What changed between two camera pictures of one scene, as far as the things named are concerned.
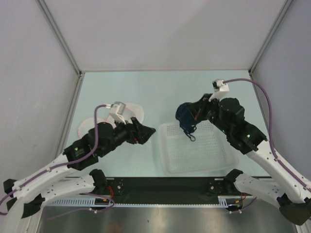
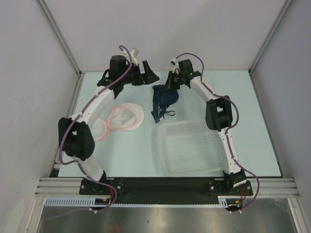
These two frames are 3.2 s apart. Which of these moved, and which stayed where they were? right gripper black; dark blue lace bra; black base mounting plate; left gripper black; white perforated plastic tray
Moved: dark blue lace bra; left gripper black; right gripper black
Stayed: white perforated plastic tray; black base mounting plate
